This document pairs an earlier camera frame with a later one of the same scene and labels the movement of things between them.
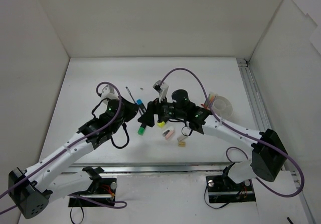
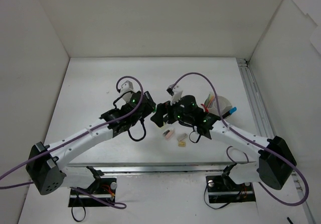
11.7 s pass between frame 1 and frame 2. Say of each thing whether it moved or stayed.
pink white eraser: stayed
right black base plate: stayed
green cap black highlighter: moved
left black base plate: stayed
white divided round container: stayed
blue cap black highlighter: moved
